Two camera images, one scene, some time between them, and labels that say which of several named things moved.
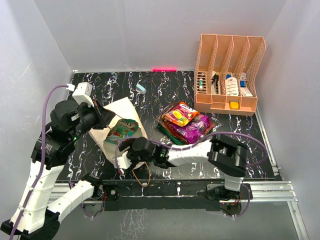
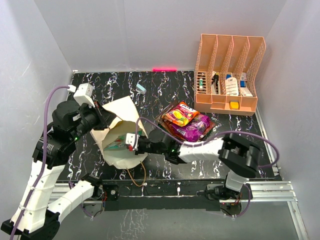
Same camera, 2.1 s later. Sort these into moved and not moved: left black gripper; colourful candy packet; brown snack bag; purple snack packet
Moved: brown snack bag
Not moved: left black gripper; purple snack packet; colourful candy packet
